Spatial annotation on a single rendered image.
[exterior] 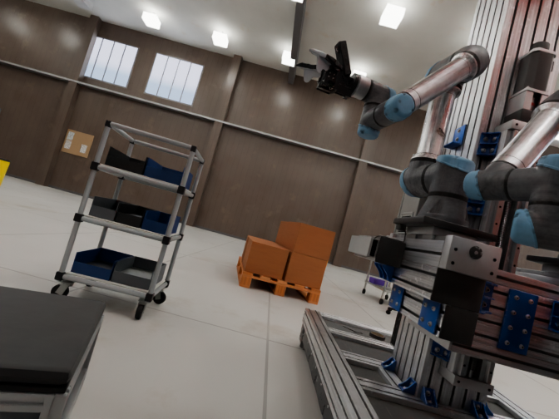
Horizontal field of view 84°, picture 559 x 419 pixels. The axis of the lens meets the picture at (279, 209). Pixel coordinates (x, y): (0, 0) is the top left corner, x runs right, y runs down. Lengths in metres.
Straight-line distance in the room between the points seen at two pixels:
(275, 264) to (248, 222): 7.99
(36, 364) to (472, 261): 0.96
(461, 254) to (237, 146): 11.08
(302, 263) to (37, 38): 14.17
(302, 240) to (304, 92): 9.53
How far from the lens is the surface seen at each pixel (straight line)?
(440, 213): 1.07
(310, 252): 3.43
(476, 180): 0.89
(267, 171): 11.48
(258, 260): 3.36
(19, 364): 0.71
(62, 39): 15.44
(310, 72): 1.18
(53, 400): 0.72
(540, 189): 0.82
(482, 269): 0.96
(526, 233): 0.80
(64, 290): 2.06
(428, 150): 1.25
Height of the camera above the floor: 0.66
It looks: 4 degrees up
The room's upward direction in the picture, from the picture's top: 15 degrees clockwise
